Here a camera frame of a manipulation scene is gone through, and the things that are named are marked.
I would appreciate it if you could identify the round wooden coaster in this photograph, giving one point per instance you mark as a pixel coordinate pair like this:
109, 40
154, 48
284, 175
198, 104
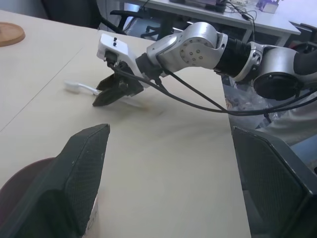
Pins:
10, 34

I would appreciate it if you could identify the purple box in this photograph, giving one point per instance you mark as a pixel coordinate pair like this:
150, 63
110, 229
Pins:
268, 6

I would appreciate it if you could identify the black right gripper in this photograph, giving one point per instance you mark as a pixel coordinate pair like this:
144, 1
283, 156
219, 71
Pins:
132, 86

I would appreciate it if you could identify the white toothbrush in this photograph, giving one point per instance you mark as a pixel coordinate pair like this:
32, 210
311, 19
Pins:
71, 86

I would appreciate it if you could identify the grey office desk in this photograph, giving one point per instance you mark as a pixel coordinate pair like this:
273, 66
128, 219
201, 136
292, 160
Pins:
270, 22

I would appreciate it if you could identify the black device on desk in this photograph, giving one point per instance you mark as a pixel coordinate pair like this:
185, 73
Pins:
213, 7

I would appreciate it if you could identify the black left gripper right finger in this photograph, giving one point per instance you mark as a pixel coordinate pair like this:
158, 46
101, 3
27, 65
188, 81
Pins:
277, 188

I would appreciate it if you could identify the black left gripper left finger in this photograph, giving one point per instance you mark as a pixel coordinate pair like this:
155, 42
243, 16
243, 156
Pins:
62, 188

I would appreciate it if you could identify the black office chair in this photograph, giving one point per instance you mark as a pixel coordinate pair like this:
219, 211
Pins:
74, 12

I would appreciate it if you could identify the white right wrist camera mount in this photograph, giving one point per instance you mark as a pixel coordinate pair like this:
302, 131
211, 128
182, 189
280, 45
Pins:
116, 45

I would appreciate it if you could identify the dark red bowl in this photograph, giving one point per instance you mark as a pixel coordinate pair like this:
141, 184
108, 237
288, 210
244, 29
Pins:
22, 173

